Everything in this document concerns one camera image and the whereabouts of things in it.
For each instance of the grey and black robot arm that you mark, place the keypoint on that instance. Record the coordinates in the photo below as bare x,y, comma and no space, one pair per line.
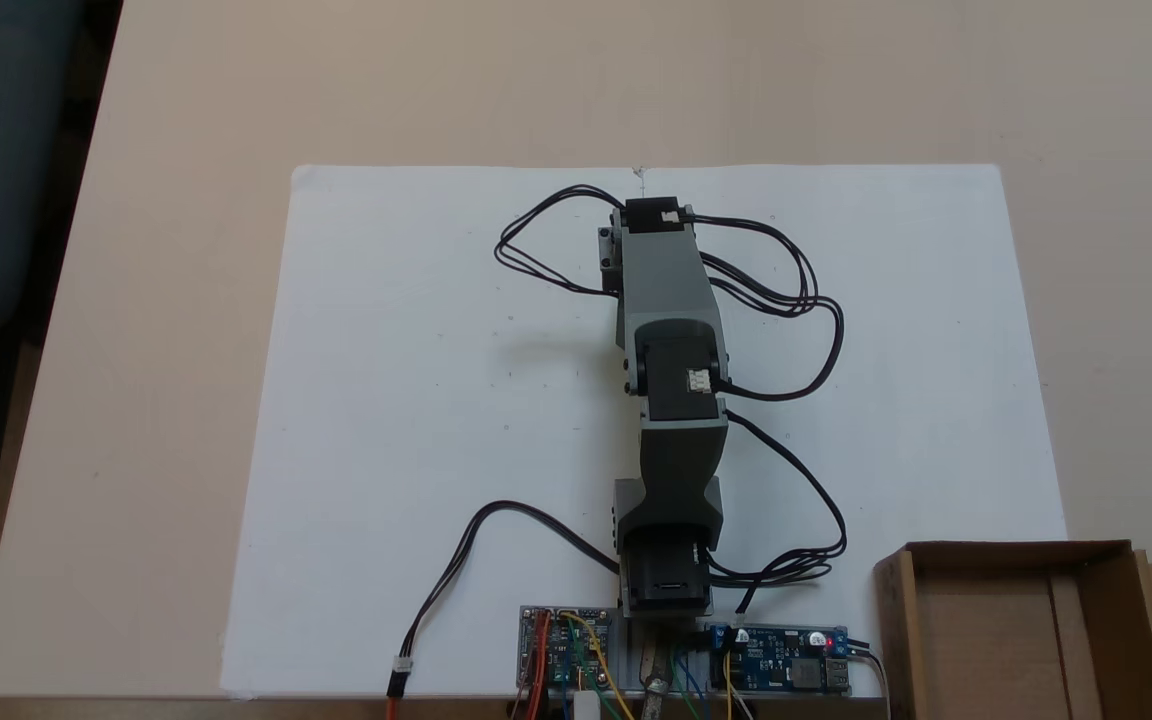
671,290

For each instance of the white plug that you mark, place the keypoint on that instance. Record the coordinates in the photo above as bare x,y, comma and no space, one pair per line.
587,706

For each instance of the blue circuit board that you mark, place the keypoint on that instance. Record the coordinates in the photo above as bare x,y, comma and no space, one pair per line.
786,665

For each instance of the brown cardboard box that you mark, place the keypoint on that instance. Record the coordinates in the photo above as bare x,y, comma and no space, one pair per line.
986,630

